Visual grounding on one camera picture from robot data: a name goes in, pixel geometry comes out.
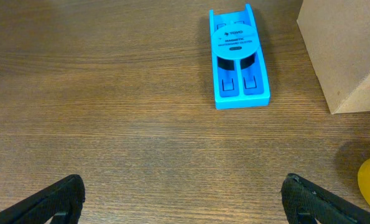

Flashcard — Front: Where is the blue magnetic whiteboard duster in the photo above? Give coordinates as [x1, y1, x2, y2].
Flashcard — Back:
[209, 4, 271, 110]

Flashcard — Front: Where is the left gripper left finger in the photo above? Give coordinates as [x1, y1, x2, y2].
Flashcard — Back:
[0, 174, 85, 224]

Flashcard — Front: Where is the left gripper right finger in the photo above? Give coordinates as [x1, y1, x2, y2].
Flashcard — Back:
[280, 173, 370, 224]

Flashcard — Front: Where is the open cardboard box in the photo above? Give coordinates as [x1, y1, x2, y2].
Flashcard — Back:
[297, 0, 370, 114]

